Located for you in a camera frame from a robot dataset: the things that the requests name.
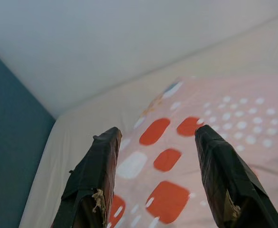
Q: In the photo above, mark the white bed mattress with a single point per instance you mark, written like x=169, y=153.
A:
x=94, y=111

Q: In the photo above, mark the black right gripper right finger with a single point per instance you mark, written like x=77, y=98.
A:
x=224, y=180

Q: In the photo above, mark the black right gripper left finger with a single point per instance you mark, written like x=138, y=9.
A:
x=91, y=175

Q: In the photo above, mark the blue upholstered headboard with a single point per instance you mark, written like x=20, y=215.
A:
x=11, y=142

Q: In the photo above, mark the pink patterned pillow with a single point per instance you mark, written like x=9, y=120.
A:
x=167, y=161

